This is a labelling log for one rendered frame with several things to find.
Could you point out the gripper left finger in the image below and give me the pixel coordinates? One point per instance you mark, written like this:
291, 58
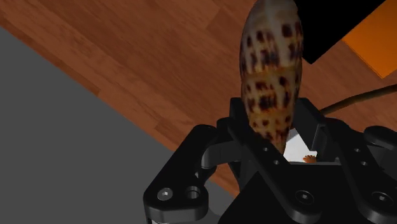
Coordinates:
186, 161

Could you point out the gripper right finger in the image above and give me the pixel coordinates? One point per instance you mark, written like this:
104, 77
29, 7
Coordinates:
369, 173

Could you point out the cream brown-spotted seashell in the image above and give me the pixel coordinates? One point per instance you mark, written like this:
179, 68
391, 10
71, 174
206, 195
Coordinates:
271, 68

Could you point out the dark brown curved rod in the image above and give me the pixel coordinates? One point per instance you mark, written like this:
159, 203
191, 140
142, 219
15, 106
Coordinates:
359, 97

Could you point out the orange box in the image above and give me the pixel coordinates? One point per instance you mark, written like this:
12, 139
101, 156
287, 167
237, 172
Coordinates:
377, 40

